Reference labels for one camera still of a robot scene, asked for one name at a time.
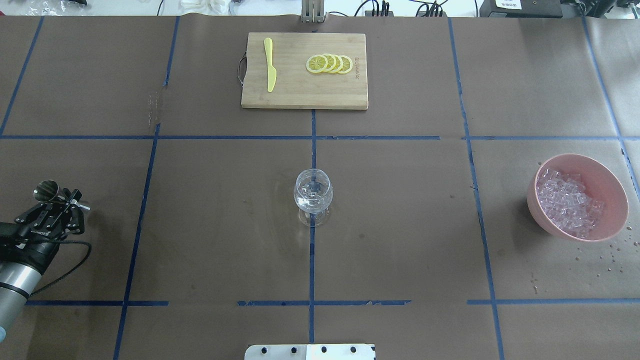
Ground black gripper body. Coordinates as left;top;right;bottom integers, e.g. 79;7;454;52
20;218;68;248

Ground steel jigger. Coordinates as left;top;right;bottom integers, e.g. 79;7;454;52
33;179;91;212

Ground clear wine glass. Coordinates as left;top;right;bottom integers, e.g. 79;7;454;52
293;168;334;228

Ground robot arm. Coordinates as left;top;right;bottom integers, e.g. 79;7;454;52
0;187;85;341

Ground pile of ice cubes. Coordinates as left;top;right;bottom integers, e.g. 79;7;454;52
535;168;606;240

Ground white crumpled cloth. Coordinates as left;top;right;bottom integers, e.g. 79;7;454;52
178;0;233;16

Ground bamboo cutting board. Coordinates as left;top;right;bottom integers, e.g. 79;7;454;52
241;32;370;111

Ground yellow plastic knife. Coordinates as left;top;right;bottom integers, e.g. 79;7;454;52
263;38;277;92

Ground black power box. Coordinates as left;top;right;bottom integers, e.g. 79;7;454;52
478;0;563;19

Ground pink bowl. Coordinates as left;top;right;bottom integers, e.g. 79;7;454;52
526;153;630;243

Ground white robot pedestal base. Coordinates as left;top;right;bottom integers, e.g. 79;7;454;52
244;343;377;360

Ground aluminium frame post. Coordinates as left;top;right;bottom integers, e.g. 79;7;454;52
301;0;327;23

